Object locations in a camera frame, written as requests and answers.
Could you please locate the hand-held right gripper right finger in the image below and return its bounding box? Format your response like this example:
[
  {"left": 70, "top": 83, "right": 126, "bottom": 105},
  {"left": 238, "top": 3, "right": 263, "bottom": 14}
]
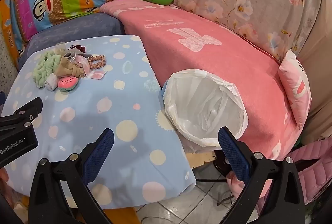
[{"left": 218, "top": 127, "right": 309, "bottom": 224}]

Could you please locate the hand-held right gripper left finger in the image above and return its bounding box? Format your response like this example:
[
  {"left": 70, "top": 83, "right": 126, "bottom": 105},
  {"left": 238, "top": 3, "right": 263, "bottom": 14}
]
[{"left": 28, "top": 128, "right": 115, "bottom": 224}]

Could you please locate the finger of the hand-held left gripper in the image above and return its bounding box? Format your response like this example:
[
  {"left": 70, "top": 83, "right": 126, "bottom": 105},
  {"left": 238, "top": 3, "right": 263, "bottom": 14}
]
[{"left": 0, "top": 97, "right": 43, "bottom": 131}]

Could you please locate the green fluffy cloth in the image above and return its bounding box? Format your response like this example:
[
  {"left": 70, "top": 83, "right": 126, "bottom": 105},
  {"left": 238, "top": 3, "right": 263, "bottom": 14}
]
[{"left": 33, "top": 51, "right": 64, "bottom": 88}]

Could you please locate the bin with white plastic liner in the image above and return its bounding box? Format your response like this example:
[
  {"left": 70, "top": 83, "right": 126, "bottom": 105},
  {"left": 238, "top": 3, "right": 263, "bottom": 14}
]
[{"left": 161, "top": 69, "right": 249, "bottom": 152}]

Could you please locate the beige mesh cloth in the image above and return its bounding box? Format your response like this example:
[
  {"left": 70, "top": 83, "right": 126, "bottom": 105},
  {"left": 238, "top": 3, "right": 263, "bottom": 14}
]
[{"left": 54, "top": 55, "right": 86, "bottom": 78}]

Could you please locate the person's left hand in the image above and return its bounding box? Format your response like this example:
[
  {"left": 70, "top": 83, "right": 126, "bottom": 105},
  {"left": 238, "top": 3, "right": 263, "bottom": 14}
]
[{"left": 0, "top": 167, "right": 9, "bottom": 184}]

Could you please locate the small white cloth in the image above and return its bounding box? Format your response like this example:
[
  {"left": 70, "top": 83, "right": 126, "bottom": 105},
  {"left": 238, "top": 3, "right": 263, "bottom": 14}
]
[{"left": 44, "top": 75, "right": 60, "bottom": 92}]

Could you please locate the watermelon plush toy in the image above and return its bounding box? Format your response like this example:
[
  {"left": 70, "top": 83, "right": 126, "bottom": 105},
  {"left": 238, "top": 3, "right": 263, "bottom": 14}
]
[{"left": 57, "top": 76, "right": 80, "bottom": 91}]

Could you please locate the blue dotted blanket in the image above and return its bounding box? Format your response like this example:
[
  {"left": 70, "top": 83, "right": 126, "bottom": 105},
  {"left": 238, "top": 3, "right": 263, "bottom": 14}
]
[{"left": 1, "top": 35, "right": 196, "bottom": 210}]

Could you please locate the grey white cloth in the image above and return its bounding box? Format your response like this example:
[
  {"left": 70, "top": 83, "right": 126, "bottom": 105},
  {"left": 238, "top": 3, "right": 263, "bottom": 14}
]
[{"left": 65, "top": 49, "right": 91, "bottom": 74}]

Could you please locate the dark red scrunchie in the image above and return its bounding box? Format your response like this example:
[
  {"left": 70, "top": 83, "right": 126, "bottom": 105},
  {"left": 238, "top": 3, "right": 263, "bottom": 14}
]
[{"left": 69, "top": 44, "right": 86, "bottom": 54}]

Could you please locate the brown leopard scrunchie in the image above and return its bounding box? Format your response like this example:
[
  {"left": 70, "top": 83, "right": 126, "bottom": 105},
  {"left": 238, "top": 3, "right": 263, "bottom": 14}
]
[{"left": 87, "top": 55, "right": 107, "bottom": 69}]

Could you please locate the blue-grey sofa cushion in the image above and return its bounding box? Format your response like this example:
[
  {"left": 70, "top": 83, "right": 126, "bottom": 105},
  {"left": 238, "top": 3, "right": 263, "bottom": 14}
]
[{"left": 18, "top": 12, "right": 126, "bottom": 69}]

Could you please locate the pink pillow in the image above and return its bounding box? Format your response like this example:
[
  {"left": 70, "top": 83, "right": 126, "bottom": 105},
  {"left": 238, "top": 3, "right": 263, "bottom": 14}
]
[{"left": 278, "top": 50, "right": 312, "bottom": 131}]

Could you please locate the pink blanket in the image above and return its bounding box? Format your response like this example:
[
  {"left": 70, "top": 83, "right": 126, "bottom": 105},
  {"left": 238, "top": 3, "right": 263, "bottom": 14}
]
[{"left": 100, "top": 0, "right": 303, "bottom": 162}]

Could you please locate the beige fabric panel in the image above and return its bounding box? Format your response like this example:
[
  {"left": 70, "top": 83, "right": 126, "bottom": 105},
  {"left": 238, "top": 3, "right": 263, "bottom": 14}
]
[{"left": 298, "top": 0, "right": 332, "bottom": 144}]

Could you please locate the black cable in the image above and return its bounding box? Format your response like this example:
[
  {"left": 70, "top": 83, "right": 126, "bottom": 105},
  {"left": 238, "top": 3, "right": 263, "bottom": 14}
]
[{"left": 192, "top": 177, "right": 235, "bottom": 206}]

